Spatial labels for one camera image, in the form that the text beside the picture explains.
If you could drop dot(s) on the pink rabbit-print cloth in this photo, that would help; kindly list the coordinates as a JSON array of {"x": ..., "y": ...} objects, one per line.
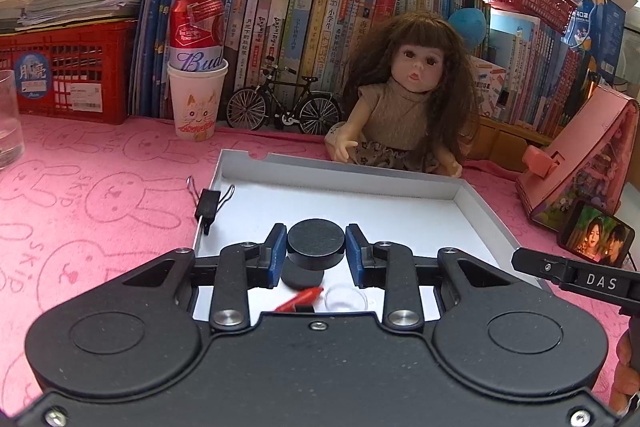
[{"x": 100, "y": 187}]

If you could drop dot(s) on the black binder clip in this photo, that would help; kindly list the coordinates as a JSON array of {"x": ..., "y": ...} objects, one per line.
[{"x": 207, "y": 204}]

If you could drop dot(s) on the white cat-print paper cup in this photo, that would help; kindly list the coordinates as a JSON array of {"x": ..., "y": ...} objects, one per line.
[{"x": 197, "y": 107}]

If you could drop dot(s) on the clear small round lid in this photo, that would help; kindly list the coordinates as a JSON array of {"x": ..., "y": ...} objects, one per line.
[{"x": 345, "y": 299}]

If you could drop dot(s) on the red beer can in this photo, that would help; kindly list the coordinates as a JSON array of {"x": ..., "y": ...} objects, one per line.
[{"x": 195, "y": 37}]

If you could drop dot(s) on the clear drinking glass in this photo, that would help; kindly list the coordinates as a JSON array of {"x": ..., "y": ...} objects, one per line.
[{"x": 10, "y": 122}]

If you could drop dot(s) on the pink plastic holder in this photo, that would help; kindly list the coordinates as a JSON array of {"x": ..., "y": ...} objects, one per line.
[{"x": 540, "y": 162}]

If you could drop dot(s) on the row of thin upright books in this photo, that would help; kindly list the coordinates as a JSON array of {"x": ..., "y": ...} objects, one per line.
[{"x": 300, "y": 32}]

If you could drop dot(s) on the white pencil-print carton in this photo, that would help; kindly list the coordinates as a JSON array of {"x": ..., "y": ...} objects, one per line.
[{"x": 490, "y": 87}]

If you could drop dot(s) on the black smartphone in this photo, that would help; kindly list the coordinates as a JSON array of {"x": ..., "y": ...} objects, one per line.
[{"x": 597, "y": 237}]

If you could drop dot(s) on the red plastic crate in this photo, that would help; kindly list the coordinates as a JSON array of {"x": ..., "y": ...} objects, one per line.
[{"x": 100, "y": 57}]

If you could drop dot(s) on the black toy bicycle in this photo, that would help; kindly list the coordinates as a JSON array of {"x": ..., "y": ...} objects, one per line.
[{"x": 290, "y": 119}]

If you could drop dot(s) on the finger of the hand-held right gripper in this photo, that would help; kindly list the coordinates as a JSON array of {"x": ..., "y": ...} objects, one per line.
[{"x": 542, "y": 264}]

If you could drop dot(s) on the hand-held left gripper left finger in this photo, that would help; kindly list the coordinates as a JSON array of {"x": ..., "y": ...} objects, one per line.
[{"x": 274, "y": 257}]

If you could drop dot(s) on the small red plastic piece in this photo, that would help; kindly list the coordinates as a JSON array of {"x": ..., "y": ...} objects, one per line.
[{"x": 300, "y": 298}]

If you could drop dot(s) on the black round disc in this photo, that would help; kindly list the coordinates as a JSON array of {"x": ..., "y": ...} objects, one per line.
[{"x": 315, "y": 239}]

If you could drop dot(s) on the white cardboard box tray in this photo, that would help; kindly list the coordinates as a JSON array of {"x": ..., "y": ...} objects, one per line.
[{"x": 375, "y": 207}]

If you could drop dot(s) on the person's right hand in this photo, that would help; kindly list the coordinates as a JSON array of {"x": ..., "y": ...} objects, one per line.
[{"x": 625, "y": 357}]

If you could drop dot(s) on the brown-haired doll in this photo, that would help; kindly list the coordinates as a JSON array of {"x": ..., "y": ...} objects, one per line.
[{"x": 415, "y": 62}]

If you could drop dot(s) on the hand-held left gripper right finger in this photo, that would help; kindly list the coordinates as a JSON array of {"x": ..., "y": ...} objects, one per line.
[{"x": 356, "y": 257}]

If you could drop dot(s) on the pink triangular toy box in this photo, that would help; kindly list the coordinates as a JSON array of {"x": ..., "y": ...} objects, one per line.
[{"x": 585, "y": 142}]

